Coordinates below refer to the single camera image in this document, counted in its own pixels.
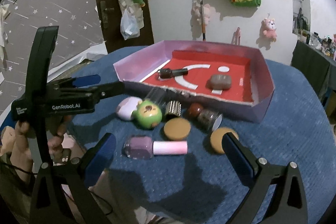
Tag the pink plush toy on wall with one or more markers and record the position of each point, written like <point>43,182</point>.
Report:
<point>268,29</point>

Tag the white plastic bag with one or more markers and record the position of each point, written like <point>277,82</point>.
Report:
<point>129,26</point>

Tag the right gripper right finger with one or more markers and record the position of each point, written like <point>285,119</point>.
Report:
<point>288,202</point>

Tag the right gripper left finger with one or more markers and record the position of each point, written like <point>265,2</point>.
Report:
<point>49,204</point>

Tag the dark green covered table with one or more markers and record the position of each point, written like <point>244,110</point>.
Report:
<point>318,69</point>

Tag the orange round sponge puff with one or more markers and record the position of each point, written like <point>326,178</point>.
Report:
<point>177,129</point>

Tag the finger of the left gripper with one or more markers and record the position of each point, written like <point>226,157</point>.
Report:
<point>76,82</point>
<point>77,94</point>

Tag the pink red cardboard box tray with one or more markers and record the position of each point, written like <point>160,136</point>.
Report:
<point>252,84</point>

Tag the green yellow toy figure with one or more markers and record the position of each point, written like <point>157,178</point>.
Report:
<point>147,114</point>

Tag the purple pink nail polish bottle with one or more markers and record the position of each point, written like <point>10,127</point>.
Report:
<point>143,147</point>

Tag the glitter filled small jar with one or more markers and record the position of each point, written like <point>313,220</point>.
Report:
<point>209,119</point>

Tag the grey-brown compact case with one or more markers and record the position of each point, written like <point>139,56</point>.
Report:
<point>220,82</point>

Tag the pale pink plush on wall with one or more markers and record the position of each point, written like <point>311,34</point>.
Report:
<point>208,11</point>

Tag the orange handled brush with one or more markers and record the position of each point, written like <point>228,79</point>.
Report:
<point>203,21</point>

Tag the person's left hand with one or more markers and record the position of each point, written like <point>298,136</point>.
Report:
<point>21,154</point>

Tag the pink scissors on wall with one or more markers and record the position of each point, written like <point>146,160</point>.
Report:
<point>236,37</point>

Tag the dark red round stone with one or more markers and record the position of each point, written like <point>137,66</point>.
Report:
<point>194,110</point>

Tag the black starry nail polish bottle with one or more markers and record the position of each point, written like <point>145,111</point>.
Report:
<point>167,73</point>

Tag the blue textured cushion cover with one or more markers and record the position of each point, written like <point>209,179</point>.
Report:
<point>202,187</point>

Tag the lilac earbuds case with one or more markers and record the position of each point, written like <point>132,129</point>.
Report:
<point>126,108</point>

